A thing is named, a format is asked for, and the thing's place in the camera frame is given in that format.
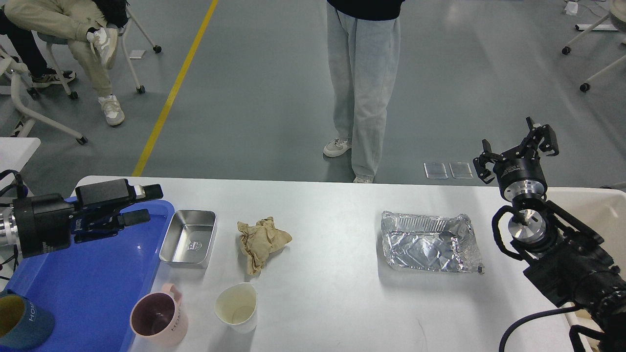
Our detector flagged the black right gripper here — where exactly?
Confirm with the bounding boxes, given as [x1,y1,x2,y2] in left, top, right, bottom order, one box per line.
[472,117,559,201]

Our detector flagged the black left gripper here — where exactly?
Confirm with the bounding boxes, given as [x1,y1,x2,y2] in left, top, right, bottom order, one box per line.
[13,178,163,258]

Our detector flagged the stainless steel rectangular container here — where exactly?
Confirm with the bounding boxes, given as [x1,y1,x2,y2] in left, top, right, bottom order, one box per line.
[159,210,217,269]

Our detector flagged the pink mug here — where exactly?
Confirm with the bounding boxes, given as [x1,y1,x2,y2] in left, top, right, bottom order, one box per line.
[129,283,189,347]

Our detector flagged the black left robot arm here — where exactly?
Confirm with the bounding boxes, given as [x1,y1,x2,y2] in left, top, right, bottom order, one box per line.
[0,169,163,266]

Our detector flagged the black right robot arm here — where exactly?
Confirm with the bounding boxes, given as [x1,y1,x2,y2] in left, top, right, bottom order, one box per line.
[472,117,626,352]

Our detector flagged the clear floor plate right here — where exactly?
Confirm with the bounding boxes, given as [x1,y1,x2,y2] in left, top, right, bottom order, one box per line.
[448,162,474,179]

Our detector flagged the clear floor plate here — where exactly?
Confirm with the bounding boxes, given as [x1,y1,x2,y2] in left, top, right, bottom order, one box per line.
[448,162,474,179]
[424,162,449,180]

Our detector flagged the clear floor plate left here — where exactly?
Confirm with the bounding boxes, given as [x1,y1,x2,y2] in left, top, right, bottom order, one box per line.
[424,162,449,180]

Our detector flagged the blue plastic tray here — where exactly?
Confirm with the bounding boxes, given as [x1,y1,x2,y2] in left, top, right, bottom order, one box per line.
[7,200,175,352]

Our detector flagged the white side table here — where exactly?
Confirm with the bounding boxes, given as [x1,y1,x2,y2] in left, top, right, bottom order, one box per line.
[0,137,41,174]

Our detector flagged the aluminium foil tray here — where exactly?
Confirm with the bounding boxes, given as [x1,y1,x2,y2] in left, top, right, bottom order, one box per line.
[380,211,485,274]

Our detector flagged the white plastic bin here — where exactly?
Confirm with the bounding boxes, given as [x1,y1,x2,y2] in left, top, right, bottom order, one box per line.
[535,187,626,352]

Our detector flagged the dark blue mug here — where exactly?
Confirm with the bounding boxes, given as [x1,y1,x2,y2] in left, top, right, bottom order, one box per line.
[0,289,55,350]

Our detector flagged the crumpled brown paper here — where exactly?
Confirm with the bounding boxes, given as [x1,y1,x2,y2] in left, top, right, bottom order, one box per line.
[237,217,292,276]

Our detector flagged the white paper cup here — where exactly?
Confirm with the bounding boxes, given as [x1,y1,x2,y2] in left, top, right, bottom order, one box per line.
[213,283,257,334]

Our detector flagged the standing person grey trousers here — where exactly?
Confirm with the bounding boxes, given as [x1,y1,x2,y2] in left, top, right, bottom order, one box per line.
[323,0,403,183]

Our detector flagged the white rolling chair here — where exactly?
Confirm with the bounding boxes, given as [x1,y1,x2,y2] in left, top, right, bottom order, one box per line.
[37,5,163,101]

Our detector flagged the white chair base right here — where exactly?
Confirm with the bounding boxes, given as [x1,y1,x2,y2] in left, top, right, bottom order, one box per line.
[562,0,626,93]

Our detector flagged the seated person beige clothes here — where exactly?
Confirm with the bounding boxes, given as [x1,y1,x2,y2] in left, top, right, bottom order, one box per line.
[3,0,128,127]

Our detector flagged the white chair frame left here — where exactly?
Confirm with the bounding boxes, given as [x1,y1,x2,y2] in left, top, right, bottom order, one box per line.
[0,46,89,145]

